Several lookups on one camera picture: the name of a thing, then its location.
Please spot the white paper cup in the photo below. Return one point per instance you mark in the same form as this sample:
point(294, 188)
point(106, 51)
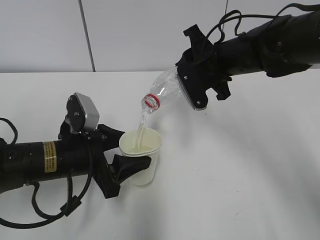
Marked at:
point(142, 160)

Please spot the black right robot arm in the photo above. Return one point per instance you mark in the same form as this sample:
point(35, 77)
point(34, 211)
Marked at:
point(284, 46)

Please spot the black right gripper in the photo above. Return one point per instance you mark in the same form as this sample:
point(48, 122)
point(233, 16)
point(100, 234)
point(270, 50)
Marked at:
point(201, 58)

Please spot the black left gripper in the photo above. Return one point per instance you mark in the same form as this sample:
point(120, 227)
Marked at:
point(87, 149)

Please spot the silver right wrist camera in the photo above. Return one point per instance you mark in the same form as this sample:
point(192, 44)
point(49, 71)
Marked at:
point(191, 87)

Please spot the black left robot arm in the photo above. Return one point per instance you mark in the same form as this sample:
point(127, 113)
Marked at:
point(23, 163)

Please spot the clear water bottle red label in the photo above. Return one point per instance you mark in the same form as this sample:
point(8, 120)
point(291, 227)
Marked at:
point(164, 90)

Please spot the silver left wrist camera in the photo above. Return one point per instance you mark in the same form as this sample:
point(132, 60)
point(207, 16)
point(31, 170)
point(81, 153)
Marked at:
point(82, 113)

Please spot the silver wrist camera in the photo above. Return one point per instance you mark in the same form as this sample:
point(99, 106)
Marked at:
point(191, 87)
point(82, 113)

